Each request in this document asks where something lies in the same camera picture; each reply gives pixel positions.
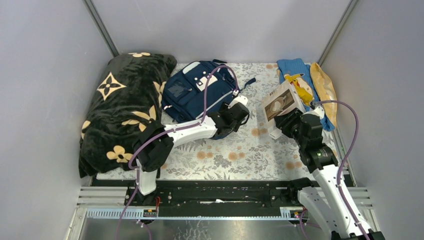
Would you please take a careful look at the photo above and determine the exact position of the white coffee cover book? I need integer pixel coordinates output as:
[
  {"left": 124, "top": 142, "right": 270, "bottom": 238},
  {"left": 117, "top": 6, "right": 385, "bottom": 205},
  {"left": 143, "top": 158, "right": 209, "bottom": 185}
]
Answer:
[{"left": 261, "top": 81, "right": 306, "bottom": 140}]

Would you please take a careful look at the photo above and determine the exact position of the navy blue student backpack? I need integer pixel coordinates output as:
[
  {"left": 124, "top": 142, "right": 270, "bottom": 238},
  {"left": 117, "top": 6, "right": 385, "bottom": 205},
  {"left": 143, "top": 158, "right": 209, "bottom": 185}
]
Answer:
[{"left": 161, "top": 60, "right": 242, "bottom": 124}]

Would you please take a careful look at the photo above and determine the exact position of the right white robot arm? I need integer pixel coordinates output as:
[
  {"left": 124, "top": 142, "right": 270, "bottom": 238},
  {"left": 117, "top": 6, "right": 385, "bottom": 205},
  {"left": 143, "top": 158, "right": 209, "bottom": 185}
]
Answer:
[{"left": 274, "top": 109, "right": 385, "bottom": 240}]

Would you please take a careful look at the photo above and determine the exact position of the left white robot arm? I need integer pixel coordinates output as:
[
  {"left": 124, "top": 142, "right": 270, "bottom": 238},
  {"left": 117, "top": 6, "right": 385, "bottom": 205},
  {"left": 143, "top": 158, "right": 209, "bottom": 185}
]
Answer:
[{"left": 128, "top": 102, "right": 250, "bottom": 206}]

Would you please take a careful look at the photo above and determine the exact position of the yellow plastic bag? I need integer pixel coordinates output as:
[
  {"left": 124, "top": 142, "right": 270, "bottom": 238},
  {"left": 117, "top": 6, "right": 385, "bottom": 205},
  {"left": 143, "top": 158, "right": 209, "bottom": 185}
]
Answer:
[{"left": 309, "top": 62, "right": 338, "bottom": 132}]

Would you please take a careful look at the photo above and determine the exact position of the floral white table mat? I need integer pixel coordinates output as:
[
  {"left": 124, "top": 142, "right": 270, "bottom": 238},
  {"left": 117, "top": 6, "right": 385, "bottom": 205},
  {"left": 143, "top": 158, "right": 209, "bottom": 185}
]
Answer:
[{"left": 96, "top": 62, "right": 345, "bottom": 182}]

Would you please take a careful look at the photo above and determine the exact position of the blue Pikachu cloth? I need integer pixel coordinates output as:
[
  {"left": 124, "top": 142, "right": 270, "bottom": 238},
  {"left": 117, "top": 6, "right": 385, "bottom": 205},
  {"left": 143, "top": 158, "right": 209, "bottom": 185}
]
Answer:
[{"left": 276, "top": 58, "right": 319, "bottom": 111}]

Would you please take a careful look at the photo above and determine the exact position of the black floral plush blanket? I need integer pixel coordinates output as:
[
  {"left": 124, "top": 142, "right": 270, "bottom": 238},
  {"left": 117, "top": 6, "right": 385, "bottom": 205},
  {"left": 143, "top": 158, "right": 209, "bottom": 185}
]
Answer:
[{"left": 78, "top": 52, "right": 177, "bottom": 178}]

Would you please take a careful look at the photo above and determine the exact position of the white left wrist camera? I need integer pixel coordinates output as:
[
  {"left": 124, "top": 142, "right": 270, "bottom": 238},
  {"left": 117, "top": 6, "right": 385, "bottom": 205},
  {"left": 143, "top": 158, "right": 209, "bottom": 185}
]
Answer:
[{"left": 228, "top": 90, "right": 248, "bottom": 109}]

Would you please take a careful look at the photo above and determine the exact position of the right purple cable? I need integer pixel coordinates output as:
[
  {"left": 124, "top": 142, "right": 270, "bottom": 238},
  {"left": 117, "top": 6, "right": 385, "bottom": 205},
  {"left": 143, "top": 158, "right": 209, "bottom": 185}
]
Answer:
[{"left": 298, "top": 99, "right": 374, "bottom": 240}]

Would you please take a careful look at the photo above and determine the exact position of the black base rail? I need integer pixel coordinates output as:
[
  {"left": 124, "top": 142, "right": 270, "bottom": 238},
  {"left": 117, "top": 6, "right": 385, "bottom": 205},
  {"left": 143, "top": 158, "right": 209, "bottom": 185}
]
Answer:
[{"left": 91, "top": 178, "right": 321, "bottom": 218}]

